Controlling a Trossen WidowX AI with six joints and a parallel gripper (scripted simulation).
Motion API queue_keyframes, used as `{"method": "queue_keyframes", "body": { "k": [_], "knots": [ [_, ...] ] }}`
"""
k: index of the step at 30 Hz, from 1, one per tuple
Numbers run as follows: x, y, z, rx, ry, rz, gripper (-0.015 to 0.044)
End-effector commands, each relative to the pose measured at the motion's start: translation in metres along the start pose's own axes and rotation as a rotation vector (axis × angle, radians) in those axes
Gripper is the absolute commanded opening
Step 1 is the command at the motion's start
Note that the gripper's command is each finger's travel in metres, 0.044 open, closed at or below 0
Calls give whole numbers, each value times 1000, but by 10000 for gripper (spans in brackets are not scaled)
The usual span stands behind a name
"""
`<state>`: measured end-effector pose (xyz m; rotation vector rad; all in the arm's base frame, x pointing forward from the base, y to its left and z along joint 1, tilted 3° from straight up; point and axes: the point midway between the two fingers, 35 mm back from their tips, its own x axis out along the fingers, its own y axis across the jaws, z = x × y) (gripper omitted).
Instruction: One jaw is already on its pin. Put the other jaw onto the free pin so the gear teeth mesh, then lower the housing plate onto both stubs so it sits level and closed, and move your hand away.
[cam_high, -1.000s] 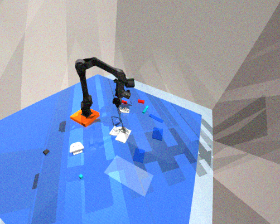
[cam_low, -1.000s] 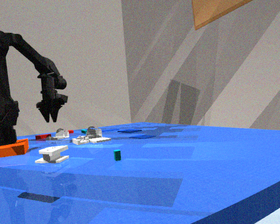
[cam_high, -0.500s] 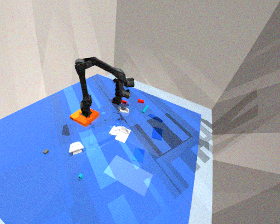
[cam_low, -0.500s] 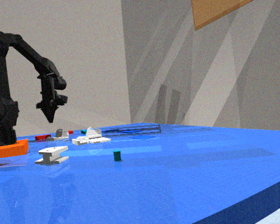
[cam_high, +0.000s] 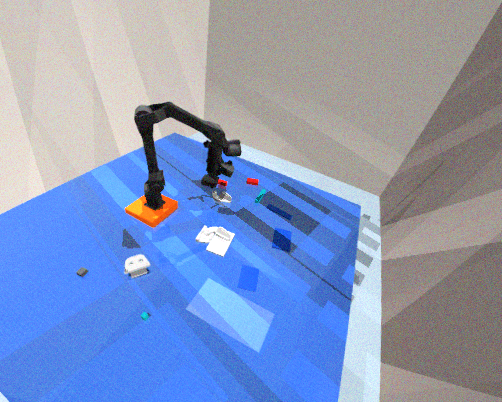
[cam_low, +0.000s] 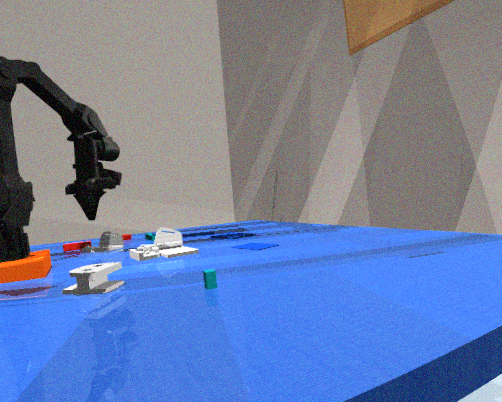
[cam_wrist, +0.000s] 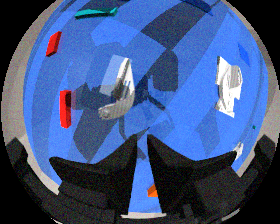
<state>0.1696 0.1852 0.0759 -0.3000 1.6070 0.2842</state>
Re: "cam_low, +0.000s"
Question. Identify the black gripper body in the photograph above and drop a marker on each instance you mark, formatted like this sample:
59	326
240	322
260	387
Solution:
87	177

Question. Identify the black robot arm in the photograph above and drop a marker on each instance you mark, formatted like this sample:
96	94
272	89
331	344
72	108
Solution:
16	195

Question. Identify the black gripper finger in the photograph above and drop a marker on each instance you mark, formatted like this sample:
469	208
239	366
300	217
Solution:
78	198
91	201

